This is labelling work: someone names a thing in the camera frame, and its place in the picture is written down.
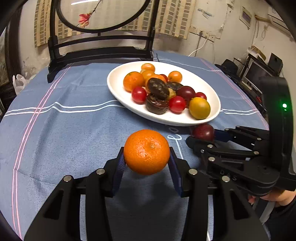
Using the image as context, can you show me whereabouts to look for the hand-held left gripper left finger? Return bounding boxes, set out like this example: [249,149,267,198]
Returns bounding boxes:
[24,147,126,241]

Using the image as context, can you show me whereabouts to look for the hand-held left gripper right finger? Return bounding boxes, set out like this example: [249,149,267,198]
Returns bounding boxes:
[168,147,270,241]

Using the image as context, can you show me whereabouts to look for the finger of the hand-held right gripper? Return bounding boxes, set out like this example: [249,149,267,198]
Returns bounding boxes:
[214,126,270,151]
[186,136,259,167]

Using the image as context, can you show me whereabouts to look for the dark purple tomato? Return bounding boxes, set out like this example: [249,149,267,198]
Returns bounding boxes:
[176,86,196,105]
[192,124,215,142]

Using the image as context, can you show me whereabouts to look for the orange mandarin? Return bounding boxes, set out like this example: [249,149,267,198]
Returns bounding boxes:
[124,129,171,175]
[122,71,145,93]
[145,74,167,87]

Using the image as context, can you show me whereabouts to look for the white oval plate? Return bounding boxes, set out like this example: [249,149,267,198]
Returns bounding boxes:
[107,61,221,127]

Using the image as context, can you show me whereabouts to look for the person's right hand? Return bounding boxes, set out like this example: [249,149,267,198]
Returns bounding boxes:
[247,190,296,207]

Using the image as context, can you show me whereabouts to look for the yellow green tomato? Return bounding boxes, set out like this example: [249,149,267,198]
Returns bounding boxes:
[189,97,211,120]

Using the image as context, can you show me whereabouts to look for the blue striped tablecloth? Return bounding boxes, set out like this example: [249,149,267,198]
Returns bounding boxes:
[0,50,271,241]

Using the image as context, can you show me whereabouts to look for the computer monitor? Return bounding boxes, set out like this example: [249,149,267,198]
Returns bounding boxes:
[244,61,272,90]

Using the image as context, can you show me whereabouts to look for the dark brown round fruit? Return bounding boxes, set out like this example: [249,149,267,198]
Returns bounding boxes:
[147,77,170,100]
[166,82,184,92]
[145,94,169,115]

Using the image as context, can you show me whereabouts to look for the black hat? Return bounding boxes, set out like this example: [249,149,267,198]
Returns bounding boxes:
[215,59,240,76]

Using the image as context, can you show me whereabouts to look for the black speaker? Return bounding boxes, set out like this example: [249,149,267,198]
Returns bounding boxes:
[268,53,284,72]

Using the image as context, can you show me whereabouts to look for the white plastic bag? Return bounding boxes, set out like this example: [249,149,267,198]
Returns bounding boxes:
[12,74,30,95]

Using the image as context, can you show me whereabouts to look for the dark wooden cabinet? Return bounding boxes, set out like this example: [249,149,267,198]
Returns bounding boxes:
[0,23,23,107]

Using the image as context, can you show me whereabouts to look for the white wall cable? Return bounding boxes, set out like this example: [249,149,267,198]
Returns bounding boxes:
[188,35,210,57]

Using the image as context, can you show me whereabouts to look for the white wall electrical box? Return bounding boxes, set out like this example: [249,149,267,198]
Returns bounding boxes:
[239,6,252,29]

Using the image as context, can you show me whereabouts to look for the checkered wall curtain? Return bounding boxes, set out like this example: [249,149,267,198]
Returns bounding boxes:
[34,0,197,48]

